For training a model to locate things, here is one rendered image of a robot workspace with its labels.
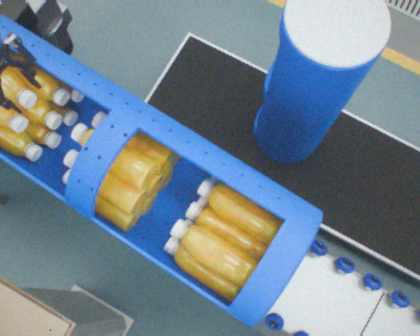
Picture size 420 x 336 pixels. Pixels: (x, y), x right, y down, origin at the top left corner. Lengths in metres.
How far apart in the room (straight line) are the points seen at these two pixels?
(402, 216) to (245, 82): 0.88
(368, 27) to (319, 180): 0.91
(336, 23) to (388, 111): 1.17
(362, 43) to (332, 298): 0.64
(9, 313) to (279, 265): 0.59
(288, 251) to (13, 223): 1.62
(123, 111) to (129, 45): 1.49
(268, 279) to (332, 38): 0.66
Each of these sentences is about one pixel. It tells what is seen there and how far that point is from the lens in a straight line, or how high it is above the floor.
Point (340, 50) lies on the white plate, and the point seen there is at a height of 1.04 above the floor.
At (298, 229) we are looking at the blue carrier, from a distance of 0.93.
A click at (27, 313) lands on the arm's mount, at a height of 1.06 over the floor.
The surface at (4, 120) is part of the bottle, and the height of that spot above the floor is 1.12.
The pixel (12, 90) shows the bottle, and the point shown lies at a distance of 1.14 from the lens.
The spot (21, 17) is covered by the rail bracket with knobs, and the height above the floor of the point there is 0.99.
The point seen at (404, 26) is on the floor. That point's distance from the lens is 2.69.
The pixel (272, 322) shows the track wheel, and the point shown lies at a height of 0.97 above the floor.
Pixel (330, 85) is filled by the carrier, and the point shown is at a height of 0.93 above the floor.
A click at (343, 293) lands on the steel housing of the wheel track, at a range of 1.25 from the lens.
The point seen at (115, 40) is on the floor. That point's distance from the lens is 2.50.
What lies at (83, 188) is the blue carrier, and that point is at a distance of 0.99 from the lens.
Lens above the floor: 2.13
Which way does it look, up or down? 75 degrees down
